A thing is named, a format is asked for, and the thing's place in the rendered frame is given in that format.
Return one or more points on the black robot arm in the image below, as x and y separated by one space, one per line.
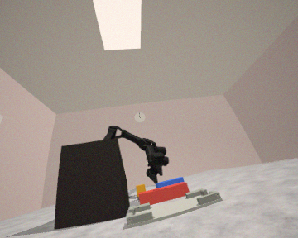
143 143

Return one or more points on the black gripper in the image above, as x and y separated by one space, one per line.
155 161

